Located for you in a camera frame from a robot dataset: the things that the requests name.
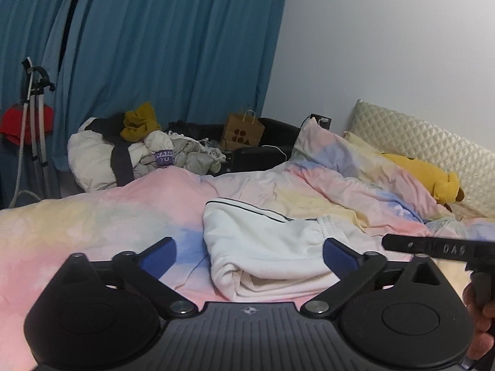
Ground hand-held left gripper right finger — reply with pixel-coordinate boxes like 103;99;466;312
299;237;441;315

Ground white puffy jacket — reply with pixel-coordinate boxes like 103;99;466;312
67;117;155;193

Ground cream quilted headboard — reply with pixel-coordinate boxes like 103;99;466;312
348;100;495;218

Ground yellow plush toy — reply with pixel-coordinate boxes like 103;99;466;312
381;152;465;213

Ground pastel tie-dye duvet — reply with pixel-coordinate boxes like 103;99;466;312
0;162;495;371

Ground brown paper bag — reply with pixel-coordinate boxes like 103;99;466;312
221;110;266;150

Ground garment steamer stand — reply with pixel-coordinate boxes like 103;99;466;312
11;57;57;204

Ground black outlet white cable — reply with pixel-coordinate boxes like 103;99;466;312
307;113;332;131

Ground red cloth item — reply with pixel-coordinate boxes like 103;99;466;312
0;102;55;146

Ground white pants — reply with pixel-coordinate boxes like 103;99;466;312
203;198;372;302

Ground pastel tie-dye pillow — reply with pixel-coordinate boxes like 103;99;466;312
290;118;387;187

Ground pile of mixed clothes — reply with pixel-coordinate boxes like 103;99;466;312
133;129;227;175

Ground mustard yellow garment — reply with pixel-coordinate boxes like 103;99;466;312
120;102;162;143

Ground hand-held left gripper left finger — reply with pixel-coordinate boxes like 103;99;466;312
58;237;199;314

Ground person's right hand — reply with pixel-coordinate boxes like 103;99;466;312
462;279;495;362

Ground black bedside cabinet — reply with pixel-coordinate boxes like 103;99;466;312
231;118;302;173

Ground black garment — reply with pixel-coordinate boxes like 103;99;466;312
90;118;134;186

